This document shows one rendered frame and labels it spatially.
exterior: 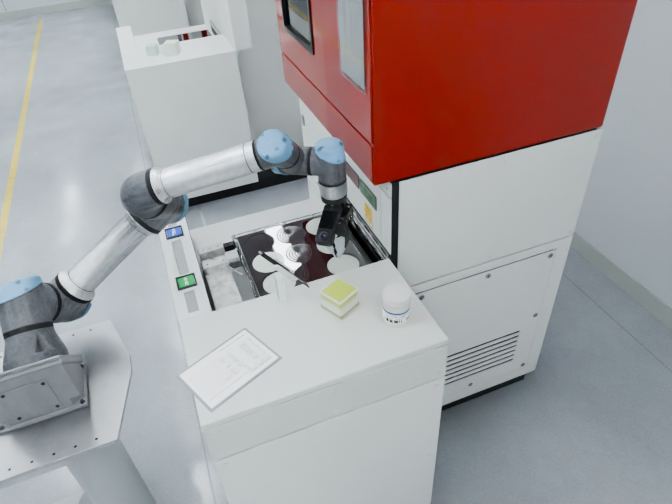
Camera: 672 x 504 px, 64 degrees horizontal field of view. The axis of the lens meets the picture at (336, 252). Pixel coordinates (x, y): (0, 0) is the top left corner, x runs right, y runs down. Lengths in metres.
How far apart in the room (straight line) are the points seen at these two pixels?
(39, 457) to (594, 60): 1.74
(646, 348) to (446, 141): 1.72
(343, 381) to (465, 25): 0.87
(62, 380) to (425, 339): 0.91
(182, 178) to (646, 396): 2.11
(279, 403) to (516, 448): 1.30
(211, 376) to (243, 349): 0.10
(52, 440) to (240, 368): 0.52
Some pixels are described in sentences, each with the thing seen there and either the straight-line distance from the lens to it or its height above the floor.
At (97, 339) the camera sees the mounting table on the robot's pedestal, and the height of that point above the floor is 0.82.
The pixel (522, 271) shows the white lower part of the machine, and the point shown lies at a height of 0.72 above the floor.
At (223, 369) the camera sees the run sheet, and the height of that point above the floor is 0.97.
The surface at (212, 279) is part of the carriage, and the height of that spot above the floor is 0.88.
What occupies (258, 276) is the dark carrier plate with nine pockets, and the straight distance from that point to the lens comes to 1.66.
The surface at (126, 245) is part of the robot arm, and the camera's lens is 1.57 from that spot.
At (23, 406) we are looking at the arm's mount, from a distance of 1.58.
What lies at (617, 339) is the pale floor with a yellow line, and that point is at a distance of 2.87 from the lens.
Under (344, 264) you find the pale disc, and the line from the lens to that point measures 1.66.
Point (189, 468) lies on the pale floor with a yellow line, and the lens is 2.37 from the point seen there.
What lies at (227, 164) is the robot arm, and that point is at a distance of 1.30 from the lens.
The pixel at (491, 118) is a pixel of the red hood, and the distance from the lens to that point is 1.51.
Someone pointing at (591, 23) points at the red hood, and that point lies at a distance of 1.60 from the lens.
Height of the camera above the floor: 1.98
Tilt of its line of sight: 39 degrees down
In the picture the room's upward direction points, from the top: 4 degrees counter-clockwise
